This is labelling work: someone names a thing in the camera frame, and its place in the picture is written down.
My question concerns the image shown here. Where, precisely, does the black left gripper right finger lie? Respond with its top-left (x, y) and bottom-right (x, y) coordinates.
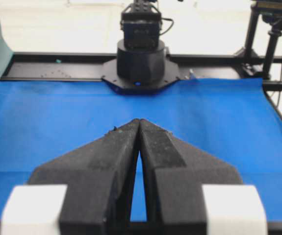
top-left (138, 118), bottom-right (269, 235)

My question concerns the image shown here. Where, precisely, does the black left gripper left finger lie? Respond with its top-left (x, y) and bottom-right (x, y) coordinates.
top-left (0, 118), bottom-right (141, 235)

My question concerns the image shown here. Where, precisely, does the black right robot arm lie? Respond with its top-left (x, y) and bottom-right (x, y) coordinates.
top-left (102, 0), bottom-right (180, 94)

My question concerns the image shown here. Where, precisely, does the blue table cloth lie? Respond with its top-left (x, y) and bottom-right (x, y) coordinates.
top-left (0, 79), bottom-right (282, 221)

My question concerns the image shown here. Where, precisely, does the black table frame rail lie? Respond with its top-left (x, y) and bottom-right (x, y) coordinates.
top-left (1, 52), bottom-right (282, 93)

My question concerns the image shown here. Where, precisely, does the black camera stand post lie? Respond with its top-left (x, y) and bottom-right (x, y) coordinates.
top-left (235, 0), bottom-right (282, 80)

